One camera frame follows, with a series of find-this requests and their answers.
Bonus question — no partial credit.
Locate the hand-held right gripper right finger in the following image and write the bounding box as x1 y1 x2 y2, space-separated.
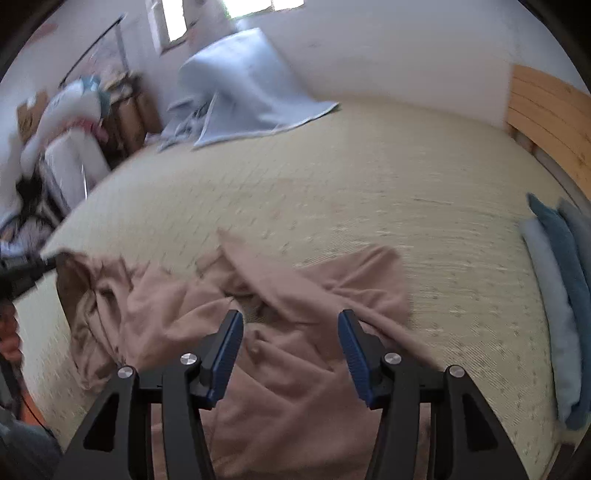
337 309 529 480

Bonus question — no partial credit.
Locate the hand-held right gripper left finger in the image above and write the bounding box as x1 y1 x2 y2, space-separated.
54 309 245 480

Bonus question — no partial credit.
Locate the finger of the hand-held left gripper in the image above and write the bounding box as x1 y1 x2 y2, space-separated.
28 250 61 282

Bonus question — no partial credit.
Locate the dusty pink garment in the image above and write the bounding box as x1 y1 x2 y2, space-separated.
55 228 444 480

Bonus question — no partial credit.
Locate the person's left hand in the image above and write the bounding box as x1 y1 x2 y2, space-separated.
0 302 24 366

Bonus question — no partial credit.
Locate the white folded mattress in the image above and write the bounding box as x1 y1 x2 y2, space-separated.
44 131 112 204

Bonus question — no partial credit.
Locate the small brown cardboard box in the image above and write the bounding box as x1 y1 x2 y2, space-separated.
16 92 49 139

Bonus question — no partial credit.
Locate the white plush bedding bundle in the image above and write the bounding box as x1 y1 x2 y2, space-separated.
21 76 112 171

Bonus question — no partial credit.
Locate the woven straw bed mat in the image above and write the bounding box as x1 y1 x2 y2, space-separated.
18 99 578 480

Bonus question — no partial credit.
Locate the tall cardboard box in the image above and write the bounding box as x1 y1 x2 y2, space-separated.
108 76 162 158

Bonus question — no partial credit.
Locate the light blue folded cloth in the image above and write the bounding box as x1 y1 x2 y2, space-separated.
519 217 583 423

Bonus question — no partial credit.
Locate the black metal rod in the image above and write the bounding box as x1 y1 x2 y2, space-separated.
60 14 125 88

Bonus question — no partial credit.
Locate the teal folded cloth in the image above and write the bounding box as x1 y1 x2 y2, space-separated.
527 193 591 430

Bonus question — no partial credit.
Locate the light blue blanket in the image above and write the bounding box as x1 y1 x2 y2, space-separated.
157 28 340 153

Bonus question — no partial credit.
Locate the window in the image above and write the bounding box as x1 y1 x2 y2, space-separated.
148 0 305 51

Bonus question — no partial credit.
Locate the white printed pillow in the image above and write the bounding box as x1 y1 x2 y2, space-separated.
185 0 236 51

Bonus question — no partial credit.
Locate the wooden headboard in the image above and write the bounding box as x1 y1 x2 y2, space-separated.
505 64 591 204

